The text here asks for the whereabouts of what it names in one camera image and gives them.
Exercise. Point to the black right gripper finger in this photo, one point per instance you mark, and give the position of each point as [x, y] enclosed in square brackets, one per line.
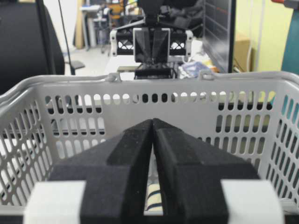
[105, 184]
[203, 184]

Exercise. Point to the crumpled plastic bag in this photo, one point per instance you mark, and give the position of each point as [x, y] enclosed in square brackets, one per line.
[192, 69]

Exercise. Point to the striped cream cloth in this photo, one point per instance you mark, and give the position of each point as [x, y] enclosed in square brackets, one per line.
[153, 198]

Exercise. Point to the grey plastic shopping basket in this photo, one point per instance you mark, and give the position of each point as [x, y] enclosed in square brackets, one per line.
[45, 119]

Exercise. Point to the black office chair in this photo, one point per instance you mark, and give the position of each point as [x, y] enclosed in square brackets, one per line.
[22, 50]

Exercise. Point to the dark monitor screen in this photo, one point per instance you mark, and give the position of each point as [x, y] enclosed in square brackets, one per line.
[219, 32]

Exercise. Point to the cardboard box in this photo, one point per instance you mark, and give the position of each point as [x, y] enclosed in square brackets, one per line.
[241, 52]

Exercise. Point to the right gripper opposite black finger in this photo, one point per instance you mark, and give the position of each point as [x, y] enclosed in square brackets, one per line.
[160, 48]
[142, 48]

